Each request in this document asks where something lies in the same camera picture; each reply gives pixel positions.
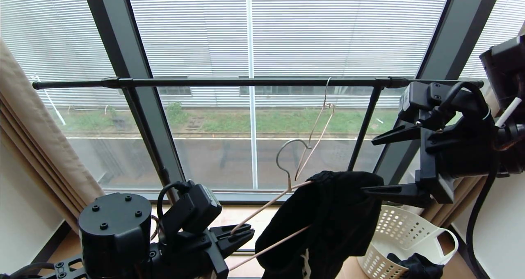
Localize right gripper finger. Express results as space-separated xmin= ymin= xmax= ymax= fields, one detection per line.
xmin=361 ymin=183 xmax=431 ymax=208
xmin=371 ymin=125 xmax=423 ymax=145

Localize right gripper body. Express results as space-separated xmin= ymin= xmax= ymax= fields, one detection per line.
xmin=416 ymin=125 xmax=499 ymax=204

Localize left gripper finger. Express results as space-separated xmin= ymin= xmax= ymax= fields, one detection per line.
xmin=219 ymin=230 xmax=255 ymax=257
xmin=210 ymin=224 xmax=252 ymax=238

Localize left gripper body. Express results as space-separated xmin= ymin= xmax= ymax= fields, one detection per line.
xmin=150 ymin=230 xmax=229 ymax=279

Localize heap of clothes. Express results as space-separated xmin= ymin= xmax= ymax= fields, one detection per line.
xmin=386 ymin=252 xmax=445 ymax=279

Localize pink clothes hanger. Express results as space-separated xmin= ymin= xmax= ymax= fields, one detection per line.
xmin=295 ymin=77 xmax=336 ymax=181
xmin=228 ymin=139 xmax=314 ymax=271

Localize black shorts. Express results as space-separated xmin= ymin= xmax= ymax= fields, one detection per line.
xmin=254 ymin=170 xmax=386 ymax=279

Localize white laundry basket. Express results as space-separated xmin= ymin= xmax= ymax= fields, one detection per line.
xmin=356 ymin=205 xmax=459 ymax=279

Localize black clothes rack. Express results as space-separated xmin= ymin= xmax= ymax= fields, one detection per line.
xmin=32 ymin=76 xmax=484 ymax=257

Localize beige curtain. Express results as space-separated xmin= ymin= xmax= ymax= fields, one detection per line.
xmin=400 ymin=21 xmax=525 ymax=230
xmin=0 ymin=39 xmax=105 ymax=230

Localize window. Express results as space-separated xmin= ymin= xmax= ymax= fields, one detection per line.
xmin=0 ymin=0 xmax=525 ymax=204

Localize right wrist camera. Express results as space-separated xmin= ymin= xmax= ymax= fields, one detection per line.
xmin=399 ymin=81 xmax=456 ymax=128

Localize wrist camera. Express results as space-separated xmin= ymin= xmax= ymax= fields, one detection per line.
xmin=399 ymin=81 xmax=456 ymax=128
xmin=158 ymin=183 xmax=222 ymax=236

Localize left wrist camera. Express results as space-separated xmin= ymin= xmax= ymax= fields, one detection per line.
xmin=158 ymin=183 xmax=222 ymax=236

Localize black cable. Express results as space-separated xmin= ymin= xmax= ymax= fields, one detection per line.
xmin=157 ymin=181 xmax=191 ymax=220
xmin=441 ymin=81 xmax=499 ymax=279

